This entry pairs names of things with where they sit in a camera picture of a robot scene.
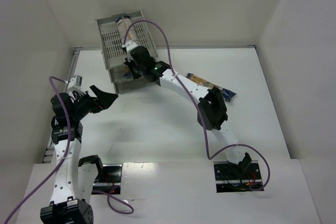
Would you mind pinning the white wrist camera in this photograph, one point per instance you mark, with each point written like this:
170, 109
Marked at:
75, 81
128, 46

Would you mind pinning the grey three-tier tray shelf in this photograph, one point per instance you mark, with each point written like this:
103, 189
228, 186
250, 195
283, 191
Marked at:
113, 54

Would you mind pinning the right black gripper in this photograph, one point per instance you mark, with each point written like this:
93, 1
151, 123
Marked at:
134, 67

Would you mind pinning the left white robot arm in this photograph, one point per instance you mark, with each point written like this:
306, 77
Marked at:
74, 178

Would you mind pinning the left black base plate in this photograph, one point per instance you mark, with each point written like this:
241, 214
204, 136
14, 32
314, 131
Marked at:
109, 179

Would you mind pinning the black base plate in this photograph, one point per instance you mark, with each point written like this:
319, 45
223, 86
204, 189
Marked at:
109, 179
229, 180

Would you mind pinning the aluminium frame rail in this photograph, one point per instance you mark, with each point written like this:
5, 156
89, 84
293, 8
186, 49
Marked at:
65, 128

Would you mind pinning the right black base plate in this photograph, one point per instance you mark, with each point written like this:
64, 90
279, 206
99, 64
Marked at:
229, 180

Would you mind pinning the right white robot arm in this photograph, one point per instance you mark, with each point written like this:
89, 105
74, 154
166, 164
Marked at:
209, 103

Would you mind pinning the blue spaghetti bag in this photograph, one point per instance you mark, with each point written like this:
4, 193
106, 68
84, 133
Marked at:
228, 95
127, 72

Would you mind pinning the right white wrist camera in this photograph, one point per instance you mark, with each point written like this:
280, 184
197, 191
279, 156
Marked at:
128, 46

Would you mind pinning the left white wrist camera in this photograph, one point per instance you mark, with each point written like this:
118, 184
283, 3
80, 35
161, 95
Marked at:
75, 81

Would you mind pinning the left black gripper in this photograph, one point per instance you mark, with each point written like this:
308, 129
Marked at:
95, 100

